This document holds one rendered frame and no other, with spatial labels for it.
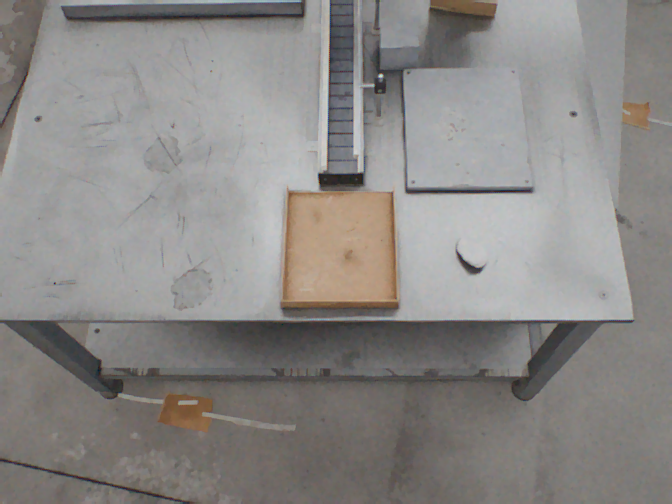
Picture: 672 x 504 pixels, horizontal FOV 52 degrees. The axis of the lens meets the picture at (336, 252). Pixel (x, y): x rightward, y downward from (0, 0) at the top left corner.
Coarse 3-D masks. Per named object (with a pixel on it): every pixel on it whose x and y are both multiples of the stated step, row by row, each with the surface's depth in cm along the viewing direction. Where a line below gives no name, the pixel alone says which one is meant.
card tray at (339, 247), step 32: (288, 192) 168; (320, 192) 169; (352, 192) 169; (384, 192) 169; (288, 224) 165; (320, 224) 165; (352, 224) 165; (384, 224) 165; (288, 256) 162; (320, 256) 162; (352, 256) 161; (384, 256) 161; (288, 288) 158; (320, 288) 158; (352, 288) 158; (384, 288) 158
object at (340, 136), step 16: (336, 0) 190; (352, 0) 189; (336, 16) 187; (352, 16) 187; (336, 32) 185; (352, 32) 185; (336, 48) 182; (352, 48) 182; (336, 64) 180; (352, 64) 180; (336, 80) 178; (352, 80) 178; (336, 96) 176; (352, 96) 175; (336, 112) 173; (352, 112) 173; (336, 128) 171; (352, 128) 171; (336, 144) 169; (352, 144) 169; (336, 160) 168; (352, 160) 168
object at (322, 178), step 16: (320, 64) 180; (320, 80) 178; (320, 96) 176; (320, 112) 174; (320, 128) 172; (320, 144) 170; (320, 160) 168; (320, 176) 167; (336, 176) 167; (352, 176) 167
